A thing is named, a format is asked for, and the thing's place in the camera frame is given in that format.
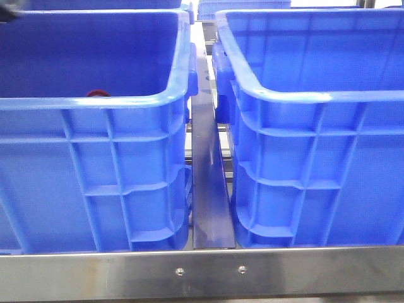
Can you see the right blue plastic bin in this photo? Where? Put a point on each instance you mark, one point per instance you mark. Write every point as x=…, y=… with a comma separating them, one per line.
x=316, y=122

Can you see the rail screw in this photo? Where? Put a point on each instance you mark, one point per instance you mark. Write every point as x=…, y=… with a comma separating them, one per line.
x=179, y=271
x=242, y=270

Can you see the left blue plastic bin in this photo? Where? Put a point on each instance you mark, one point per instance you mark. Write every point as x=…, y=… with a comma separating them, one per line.
x=95, y=174

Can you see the left rail screw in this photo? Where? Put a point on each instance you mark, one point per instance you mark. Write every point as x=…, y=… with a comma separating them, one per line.
x=179, y=271

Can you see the rear left blue bin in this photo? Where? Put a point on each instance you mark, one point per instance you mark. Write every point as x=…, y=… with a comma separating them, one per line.
x=10, y=10

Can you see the red mushroom push button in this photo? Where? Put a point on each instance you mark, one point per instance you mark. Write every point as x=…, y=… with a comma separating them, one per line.
x=97, y=93

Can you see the blue plastic bin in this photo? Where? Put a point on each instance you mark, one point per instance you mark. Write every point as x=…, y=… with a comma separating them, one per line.
x=95, y=174
x=316, y=122

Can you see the right rail screw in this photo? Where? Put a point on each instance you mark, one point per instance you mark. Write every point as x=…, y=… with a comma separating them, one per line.
x=242, y=270

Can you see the dark metal divider bar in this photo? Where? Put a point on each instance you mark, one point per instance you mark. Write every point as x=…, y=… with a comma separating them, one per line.
x=212, y=221

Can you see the steel front rail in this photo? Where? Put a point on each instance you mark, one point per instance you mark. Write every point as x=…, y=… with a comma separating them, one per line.
x=208, y=274

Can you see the rear right blue bin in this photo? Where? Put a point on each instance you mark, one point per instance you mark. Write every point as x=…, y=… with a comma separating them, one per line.
x=207, y=9

